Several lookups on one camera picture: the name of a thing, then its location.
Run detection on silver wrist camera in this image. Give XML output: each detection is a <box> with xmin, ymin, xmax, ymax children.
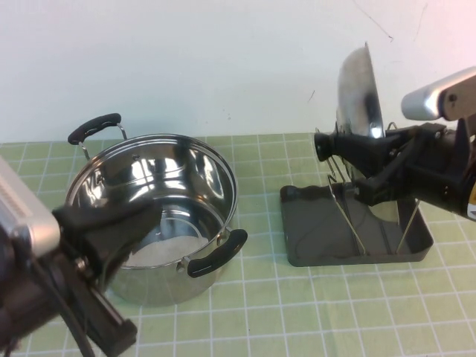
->
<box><xmin>400</xmin><ymin>65</ymin><xmax>476</xmax><ymax>122</ymax></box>
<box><xmin>0</xmin><ymin>155</ymin><xmax>61</xmax><ymax>258</ymax></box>

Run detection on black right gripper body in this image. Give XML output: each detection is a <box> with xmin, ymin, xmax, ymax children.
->
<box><xmin>412</xmin><ymin>129</ymin><xmax>466</xmax><ymax>220</ymax></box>

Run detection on green checked tablecloth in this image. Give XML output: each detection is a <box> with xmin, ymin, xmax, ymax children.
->
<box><xmin>0</xmin><ymin>128</ymin><xmax>476</xmax><ymax>357</ymax></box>

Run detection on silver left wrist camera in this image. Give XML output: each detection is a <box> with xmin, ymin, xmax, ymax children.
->
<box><xmin>0</xmin><ymin>155</ymin><xmax>61</xmax><ymax>258</ymax></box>

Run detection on stainless steel pot black handles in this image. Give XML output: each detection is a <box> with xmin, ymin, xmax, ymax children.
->
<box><xmin>68</xmin><ymin>113</ymin><xmax>249</xmax><ymax>309</ymax></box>

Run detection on steel pot lid black knob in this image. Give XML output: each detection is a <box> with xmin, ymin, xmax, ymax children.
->
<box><xmin>314</xmin><ymin>42</ymin><xmax>402</xmax><ymax>224</ymax></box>

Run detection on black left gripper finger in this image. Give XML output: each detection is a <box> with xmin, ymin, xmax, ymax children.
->
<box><xmin>51</xmin><ymin>199</ymin><xmax>163</xmax><ymax>242</ymax></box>
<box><xmin>80</xmin><ymin>222</ymin><xmax>144</xmax><ymax>278</ymax></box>

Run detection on grey tray wire lid rack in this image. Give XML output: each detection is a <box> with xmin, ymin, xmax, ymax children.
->
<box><xmin>278</xmin><ymin>121</ymin><xmax>435</xmax><ymax>268</ymax></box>

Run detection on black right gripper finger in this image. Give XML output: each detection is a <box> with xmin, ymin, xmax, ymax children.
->
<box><xmin>355</xmin><ymin>155</ymin><xmax>421</xmax><ymax>205</ymax></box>
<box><xmin>334</xmin><ymin>124</ymin><xmax>447</xmax><ymax>164</ymax></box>

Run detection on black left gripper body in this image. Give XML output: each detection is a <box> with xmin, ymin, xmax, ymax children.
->
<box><xmin>22</xmin><ymin>232</ymin><xmax>138</xmax><ymax>357</ymax></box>

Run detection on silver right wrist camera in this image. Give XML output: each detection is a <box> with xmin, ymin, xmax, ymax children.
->
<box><xmin>400</xmin><ymin>65</ymin><xmax>476</xmax><ymax>122</ymax></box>

